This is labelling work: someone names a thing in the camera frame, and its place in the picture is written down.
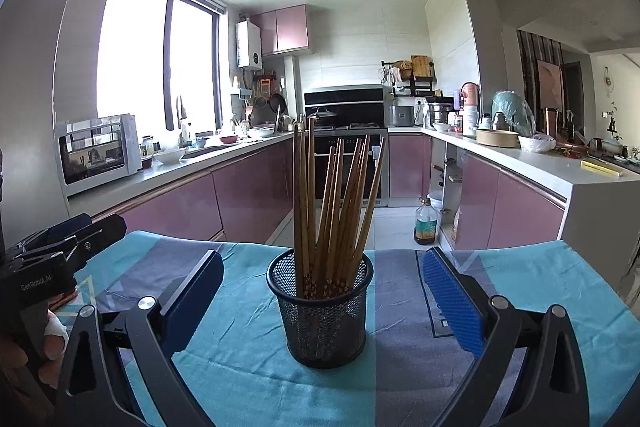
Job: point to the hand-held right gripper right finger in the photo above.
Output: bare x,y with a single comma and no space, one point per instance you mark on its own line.
452,302

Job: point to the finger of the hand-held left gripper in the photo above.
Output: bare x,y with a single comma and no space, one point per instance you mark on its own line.
60,229
102,234

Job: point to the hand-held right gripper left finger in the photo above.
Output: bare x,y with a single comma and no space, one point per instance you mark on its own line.
200,294

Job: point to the black mesh holder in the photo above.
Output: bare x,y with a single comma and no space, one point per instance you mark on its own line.
320,337

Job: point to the bunch of wooden chopsticks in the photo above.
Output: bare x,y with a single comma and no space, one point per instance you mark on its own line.
305,207

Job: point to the person's left hand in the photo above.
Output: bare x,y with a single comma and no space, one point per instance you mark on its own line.
52,347

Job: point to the blue patterned tablecloth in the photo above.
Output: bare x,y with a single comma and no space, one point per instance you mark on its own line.
240,357

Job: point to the pink base cabinet run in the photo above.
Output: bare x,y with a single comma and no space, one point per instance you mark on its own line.
500,202
175,202

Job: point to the cooking oil bottle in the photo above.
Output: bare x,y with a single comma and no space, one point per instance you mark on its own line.
426,227

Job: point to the white countertop oven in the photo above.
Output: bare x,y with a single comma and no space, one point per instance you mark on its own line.
92,152

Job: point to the glass jar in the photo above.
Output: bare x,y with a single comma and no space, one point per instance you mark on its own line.
147,146

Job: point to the white bucket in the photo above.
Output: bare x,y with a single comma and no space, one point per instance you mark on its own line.
435,201

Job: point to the steel kitchen faucet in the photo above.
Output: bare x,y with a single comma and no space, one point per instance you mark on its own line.
180,107

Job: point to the red bowl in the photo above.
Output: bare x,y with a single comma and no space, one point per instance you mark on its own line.
228,139

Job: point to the round beige tray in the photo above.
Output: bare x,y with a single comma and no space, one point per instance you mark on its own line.
497,138

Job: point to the white bowl in plastic bag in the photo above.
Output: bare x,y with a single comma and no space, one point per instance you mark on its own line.
536,143

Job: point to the white canister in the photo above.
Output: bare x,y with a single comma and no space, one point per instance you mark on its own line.
470,122

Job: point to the black built-in oven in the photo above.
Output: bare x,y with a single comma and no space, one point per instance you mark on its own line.
322,157

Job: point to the steel pot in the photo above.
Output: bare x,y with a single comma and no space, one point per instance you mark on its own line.
440,114

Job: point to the kitchen window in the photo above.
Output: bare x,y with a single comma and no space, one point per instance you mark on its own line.
135,47

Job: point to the small steel appliance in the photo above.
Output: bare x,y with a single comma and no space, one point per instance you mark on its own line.
401,116

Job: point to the teal covered appliance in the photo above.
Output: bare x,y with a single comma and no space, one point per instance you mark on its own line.
512,112

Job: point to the yellow flat box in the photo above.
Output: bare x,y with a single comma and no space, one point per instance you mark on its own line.
600,168

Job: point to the purple bottle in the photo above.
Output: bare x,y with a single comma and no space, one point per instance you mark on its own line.
457,102

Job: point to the copper thermos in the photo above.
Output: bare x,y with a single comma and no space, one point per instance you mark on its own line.
551,122

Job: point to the pink kettle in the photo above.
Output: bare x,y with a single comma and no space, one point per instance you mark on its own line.
471,96

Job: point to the hanging frying pan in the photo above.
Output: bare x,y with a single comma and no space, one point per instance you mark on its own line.
278,103

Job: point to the pot with glass lid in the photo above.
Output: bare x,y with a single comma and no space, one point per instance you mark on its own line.
321,117

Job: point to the black range hood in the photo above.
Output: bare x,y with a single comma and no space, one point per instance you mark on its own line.
350,104

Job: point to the brown picture board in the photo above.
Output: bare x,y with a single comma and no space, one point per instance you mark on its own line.
549,92

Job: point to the wooden cutting board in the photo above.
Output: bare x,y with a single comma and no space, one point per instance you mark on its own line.
421,67

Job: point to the white gas water heater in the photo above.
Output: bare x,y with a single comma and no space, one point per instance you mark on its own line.
249,44

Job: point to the black wall rack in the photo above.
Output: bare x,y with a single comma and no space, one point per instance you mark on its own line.
417,86

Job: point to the round wall ornament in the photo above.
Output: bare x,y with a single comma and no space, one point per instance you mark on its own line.
607,80

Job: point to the pink wall cabinet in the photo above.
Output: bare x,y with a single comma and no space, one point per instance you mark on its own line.
290,29

